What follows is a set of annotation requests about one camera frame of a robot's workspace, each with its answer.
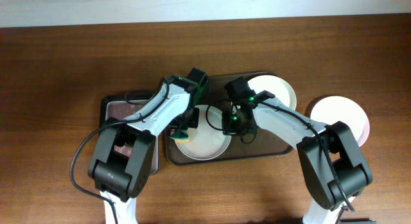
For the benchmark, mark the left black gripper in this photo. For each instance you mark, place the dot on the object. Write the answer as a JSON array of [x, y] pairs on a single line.
[[193, 124]]

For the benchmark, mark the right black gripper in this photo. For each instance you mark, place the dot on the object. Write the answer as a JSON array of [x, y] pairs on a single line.
[[229, 128]]

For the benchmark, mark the yellow green sponge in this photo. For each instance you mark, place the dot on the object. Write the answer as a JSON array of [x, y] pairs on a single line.
[[180, 136]]

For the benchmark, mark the pinkish white plate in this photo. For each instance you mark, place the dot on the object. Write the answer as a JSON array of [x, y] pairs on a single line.
[[337, 108]]

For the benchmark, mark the pale green plate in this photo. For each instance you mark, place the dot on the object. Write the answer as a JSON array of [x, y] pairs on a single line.
[[204, 142]]

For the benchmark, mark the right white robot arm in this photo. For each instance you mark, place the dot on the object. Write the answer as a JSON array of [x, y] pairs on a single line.
[[333, 166]]

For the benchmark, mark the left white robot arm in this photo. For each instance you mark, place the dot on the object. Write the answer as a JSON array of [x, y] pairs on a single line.
[[122, 159]]

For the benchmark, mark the large brown serving tray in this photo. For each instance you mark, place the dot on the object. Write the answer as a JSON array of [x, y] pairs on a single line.
[[264, 145]]

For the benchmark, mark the small soapy water tray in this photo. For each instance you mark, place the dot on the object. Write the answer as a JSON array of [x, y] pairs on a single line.
[[118, 108]]

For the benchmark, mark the cream white plate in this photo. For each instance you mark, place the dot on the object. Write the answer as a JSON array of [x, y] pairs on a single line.
[[277, 86]]

